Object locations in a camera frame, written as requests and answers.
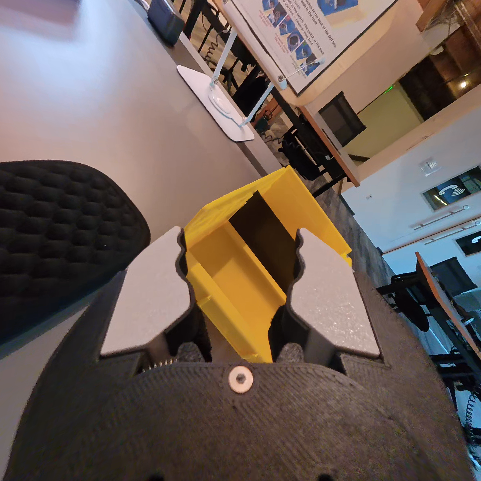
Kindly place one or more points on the yellow plastic bin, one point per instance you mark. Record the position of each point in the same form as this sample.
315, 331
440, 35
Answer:
233, 270

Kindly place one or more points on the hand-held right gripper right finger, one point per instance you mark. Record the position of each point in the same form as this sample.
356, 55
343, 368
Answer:
334, 308

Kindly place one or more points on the long background desk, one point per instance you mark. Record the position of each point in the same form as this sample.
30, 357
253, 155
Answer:
439, 293

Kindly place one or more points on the brown-edged grey table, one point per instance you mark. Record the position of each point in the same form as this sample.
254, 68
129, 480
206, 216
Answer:
338, 158

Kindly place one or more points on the black quilted wrist rest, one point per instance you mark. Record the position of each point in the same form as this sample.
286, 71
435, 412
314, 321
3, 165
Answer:
56, 233

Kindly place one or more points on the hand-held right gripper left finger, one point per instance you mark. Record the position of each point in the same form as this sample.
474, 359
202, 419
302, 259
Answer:
146, 308

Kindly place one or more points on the black power adapter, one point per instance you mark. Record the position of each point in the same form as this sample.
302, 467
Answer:
167, 18

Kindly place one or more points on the phone icon door window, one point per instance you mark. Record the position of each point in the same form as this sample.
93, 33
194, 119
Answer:
451, 189
471, 244

